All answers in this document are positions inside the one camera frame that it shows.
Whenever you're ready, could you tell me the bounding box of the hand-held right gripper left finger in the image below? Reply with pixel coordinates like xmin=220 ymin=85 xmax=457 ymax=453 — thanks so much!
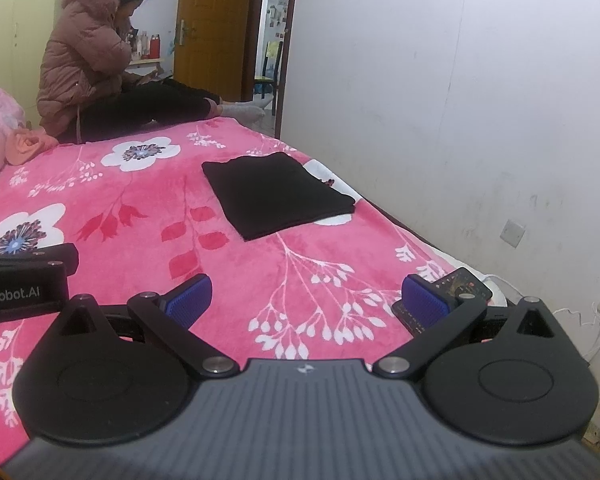
xmin=55 ymin=274 xmax=241 ymax=376

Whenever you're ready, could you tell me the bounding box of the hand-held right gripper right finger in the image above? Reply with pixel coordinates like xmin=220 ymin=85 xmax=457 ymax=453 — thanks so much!
xmin=372 ymin=274 xmax=558 ymax=377

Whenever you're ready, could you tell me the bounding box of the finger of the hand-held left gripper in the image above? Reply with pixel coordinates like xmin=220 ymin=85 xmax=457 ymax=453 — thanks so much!
xmin=0 ymin=235 xmax=79 ymax=277

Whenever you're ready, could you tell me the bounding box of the black printed shirt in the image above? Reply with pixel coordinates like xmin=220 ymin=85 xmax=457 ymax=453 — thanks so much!
xmin=201 ymin=152 xmax=357 ymax=242

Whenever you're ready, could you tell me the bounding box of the pink floral blanket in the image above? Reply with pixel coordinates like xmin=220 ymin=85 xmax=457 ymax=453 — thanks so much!
xmin=0 ymin=116 xmax=486 ymax=466

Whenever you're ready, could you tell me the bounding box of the peach cloth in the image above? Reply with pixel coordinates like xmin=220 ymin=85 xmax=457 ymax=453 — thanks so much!
xmin=5 ymin=127 xmax=59 ymax=166

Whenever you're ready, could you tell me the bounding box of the white shelf with items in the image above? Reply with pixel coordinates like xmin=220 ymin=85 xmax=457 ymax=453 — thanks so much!
xmin=127 ymin=27 xmax=167 ymax=78

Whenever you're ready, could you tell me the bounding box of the pale yellow wardrobe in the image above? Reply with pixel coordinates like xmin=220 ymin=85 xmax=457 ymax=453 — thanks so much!
xmin=0 ymin=0 xmax=73 ymax=128

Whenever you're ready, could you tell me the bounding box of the dark chair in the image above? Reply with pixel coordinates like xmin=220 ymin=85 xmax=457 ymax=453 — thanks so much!
xmin=253 ymin=40 xmax=284 ymax=111

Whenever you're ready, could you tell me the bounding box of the wooden door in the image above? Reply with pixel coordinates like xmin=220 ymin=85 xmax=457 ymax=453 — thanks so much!
xmin=172 ymin=0 xmax=270 ymax=103

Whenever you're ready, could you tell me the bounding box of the white wall switch plate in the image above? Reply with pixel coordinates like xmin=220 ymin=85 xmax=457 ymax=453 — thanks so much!
xmin=500 ymin=219 xmax=527 ymax=249

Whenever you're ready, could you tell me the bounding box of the white charging cable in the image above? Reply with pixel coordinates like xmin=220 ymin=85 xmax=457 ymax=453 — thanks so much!
xmin=484 ymin=274 xmax=600 ymax=363

